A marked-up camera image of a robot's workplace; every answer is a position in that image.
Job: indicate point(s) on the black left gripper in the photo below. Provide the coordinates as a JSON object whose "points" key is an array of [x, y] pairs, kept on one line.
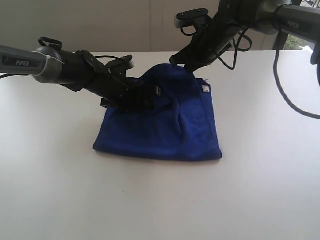
{"points": [[125, 93]]}

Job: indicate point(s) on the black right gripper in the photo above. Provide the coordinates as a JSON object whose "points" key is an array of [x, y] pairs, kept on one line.
{"points": [[206, 47]]}

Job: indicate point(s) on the blue microfiber cloth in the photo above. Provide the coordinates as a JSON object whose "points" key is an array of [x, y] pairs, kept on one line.
{"points": [[181, 127]]}

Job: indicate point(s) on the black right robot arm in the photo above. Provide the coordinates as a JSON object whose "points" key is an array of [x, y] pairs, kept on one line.
{"points": [[269, 17]]}

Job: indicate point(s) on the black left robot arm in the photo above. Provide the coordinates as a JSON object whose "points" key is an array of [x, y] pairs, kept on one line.
{"points": [[81, 70]]}

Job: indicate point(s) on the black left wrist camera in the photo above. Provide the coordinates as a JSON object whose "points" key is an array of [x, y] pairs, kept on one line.
{"points": [[121, 65]]}

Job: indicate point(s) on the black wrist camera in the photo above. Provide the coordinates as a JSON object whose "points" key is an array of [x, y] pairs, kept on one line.
{"points": [[196, 17], [121, 65]]}

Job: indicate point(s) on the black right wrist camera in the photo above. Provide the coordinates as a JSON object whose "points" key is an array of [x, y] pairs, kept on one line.
{"points": [[196, 17]]}

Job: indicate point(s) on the dark window frame post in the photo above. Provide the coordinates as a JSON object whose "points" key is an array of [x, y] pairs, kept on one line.
{"points": [[280, 41]]}

